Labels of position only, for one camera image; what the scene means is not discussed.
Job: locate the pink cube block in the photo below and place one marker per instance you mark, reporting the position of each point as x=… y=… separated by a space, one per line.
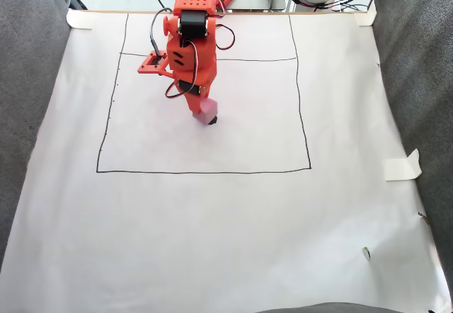
x=208 y=109

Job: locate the black dot mark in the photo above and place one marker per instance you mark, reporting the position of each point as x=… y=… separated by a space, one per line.
x=213 y=121

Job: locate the white paper sheet with lines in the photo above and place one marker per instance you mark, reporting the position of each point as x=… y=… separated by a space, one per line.
x=226 y=221

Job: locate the white masking tape piece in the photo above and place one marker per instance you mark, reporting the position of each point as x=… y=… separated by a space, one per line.
x=400 y=169
x=79 y=20
x=366 y=17

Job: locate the grey fabric panel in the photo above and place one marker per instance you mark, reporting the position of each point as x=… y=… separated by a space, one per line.
x=417 y=79
x=24 y=79

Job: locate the orange camera mount bracket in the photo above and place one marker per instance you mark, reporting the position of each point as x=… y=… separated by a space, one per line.
x=143 y=67

